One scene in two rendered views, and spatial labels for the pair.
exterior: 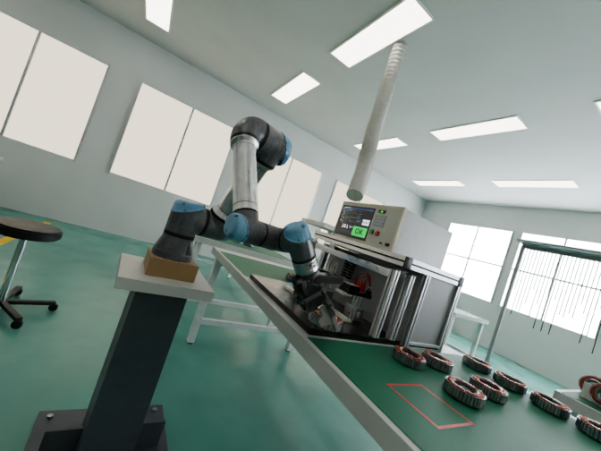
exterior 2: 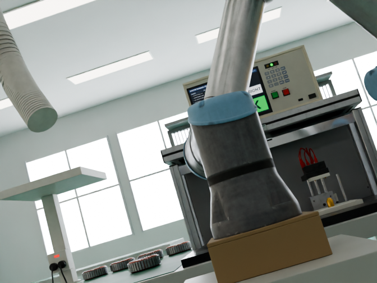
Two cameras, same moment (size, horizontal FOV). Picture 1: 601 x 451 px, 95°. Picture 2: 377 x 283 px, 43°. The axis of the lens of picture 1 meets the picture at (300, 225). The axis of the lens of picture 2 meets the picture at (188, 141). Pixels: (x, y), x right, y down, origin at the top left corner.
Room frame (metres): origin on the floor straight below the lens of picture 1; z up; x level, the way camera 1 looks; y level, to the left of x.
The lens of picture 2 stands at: (0.70, 1.14, 0.84)
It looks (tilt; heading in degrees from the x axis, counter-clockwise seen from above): 10 degrees up; 304
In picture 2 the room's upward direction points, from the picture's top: 17 degrees counter-clockwise
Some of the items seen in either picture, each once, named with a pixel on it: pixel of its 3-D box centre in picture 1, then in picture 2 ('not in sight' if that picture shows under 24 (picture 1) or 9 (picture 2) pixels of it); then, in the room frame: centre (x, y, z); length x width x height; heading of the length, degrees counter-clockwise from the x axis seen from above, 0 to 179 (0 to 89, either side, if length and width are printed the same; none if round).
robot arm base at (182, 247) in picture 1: (175, 243); (248, 197); (1.10, 0.44, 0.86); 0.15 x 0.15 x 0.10
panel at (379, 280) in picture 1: (360, 283); (273, 179); (1.45, -0.40, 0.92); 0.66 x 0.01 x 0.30; 30
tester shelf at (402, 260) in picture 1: (379, 255); (258, 136); (1.49, -0.46, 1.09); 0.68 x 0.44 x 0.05; 30
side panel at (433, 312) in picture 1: (431, 314); not in sight; (1.24, -0.69, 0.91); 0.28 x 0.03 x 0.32; 120
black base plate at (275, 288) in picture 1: (315, 305); (293, 225); (1.34, -0.19, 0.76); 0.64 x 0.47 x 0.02; 30
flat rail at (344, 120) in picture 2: (346, 257); (265, 145); (1.38, -0.27, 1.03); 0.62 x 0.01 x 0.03; 30
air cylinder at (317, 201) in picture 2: (353, 311); (322, 202); (1.29, -0.37, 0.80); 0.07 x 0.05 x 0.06; 30
